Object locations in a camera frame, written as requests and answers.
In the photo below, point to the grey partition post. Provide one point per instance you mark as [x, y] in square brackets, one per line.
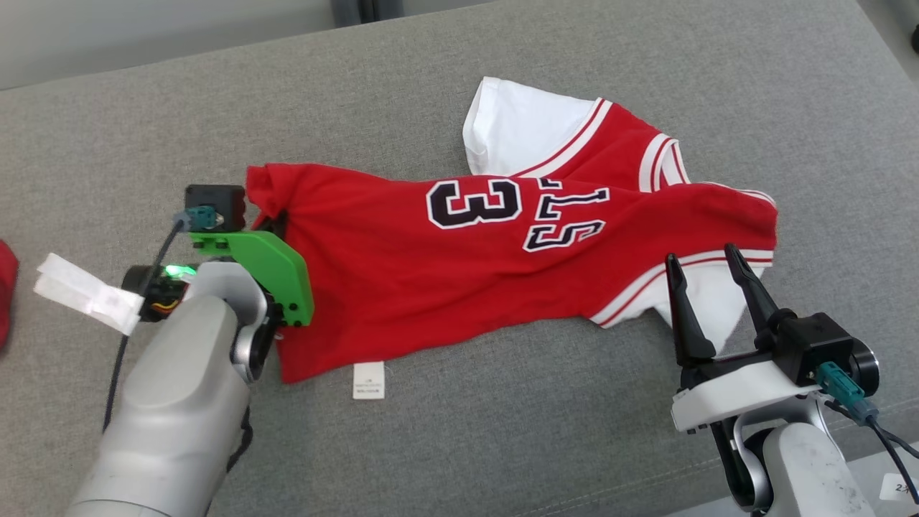
[366, 8]

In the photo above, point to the white paper label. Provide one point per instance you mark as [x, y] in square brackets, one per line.
[901, 488]

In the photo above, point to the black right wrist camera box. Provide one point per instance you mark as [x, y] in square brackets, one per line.
[818, 341]

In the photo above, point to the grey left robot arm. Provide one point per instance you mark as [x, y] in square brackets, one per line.
[179, 402]

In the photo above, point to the red basketball jersey white sleeves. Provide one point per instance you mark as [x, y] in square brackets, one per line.
[431, 280]

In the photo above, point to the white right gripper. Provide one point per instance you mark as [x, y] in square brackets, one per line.
[732, 388]

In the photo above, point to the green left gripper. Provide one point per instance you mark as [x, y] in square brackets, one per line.
[276, 276]

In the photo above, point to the red shorts white side stripes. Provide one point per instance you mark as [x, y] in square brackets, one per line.
[6, 294]

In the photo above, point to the white tape tag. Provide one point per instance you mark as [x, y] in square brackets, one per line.
[86, 291]

